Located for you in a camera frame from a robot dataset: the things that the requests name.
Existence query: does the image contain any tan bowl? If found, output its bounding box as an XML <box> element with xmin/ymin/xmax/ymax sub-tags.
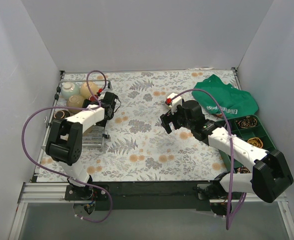
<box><xmin>66</xmin><ymin>95</ymin><xmax>85</xmax><ymax>115</ymax></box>

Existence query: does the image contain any floral table mat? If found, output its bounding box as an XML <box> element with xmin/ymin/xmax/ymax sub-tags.
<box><xmin>36</xmin><ymin>70</ymin><xmax>242</xmax><ymax>183</ymax></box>

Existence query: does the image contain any purple cable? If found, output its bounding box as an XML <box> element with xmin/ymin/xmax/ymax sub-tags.
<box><xmin>21</xmin><ymin>69</ymin><xmax>114</xmax><ymax>223</ymax></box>
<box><xmin>169</xmin><ymin>89</ymin><xmax>248</xmax><ymax>231</ymax></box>

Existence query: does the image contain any dark brown bowl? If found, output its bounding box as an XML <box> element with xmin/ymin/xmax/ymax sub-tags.
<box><xmin>53</xmin><ymin>110</ymin><xmax>71</xmax><ymax>122</ymax></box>

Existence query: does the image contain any green cloth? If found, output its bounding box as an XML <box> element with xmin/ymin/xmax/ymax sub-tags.
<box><xmin>191</xmin><ymin>74</ymin><xmax>259</xmax><ymax>119</ymax></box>

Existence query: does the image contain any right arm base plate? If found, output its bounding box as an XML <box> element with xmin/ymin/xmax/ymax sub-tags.
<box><xmin>196</xmin><ymin>183</ymin><xmax>233</xmax><ymax>201</ymax></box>

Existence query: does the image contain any pale green bowl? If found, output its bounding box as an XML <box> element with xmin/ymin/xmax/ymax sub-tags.
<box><xmin>61</xmin><ymin>82</ymin><xmax>80</xmax><ymax>100</ymax></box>

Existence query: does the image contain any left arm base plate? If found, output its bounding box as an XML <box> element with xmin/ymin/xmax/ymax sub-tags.
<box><xmin>64</xmin><ymin>184</ymin><xmax>109</xmax><ymax>201</ymax></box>

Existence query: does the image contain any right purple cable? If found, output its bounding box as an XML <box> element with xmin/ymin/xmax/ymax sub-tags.
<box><xmin>169</xmin><ymin>89</ymin><xmax>248</xmax><ymax>231</ymax></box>

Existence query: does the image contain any beige bowl at rack back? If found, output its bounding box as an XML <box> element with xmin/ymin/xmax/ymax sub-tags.
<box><xmin>80</xmin><ymin>81</ymin><xmax>100</xmax><ymax>99</ymax></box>

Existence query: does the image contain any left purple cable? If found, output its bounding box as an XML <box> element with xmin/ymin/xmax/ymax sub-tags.
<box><xmin>21</xmin><ymin>69</ymin><xmax>114</xmax><ymax>223</ymax></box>

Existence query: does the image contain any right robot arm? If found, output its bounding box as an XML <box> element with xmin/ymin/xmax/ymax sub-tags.
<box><xmin>160</xmin><ymin>98</ymin><xmax>294</xmax><ymax>203</ymax></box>

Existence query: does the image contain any aluminium frame rail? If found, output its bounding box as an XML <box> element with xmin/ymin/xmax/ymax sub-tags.
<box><xmin>8</xmin><ymin>181</ymin><xmax>294</xmax><ymax>240</ymax></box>

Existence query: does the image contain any metal wire dish rack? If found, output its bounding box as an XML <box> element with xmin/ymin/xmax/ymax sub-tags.
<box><xmin>41</xmin><ymin>79</ymin><xmax>110</xmax><ymax>151</ymax></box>

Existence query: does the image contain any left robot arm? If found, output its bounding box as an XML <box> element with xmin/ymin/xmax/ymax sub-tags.
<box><xmin>45</xmin><ymin>91</ymin><xmax>119</xmax><ymax>200</ymax></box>

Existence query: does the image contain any green compartment tray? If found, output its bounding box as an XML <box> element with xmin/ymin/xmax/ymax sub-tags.
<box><xmin>209</xmin><ymin>115</ymin><xmax>276</xmax><ymax>172</ymax></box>

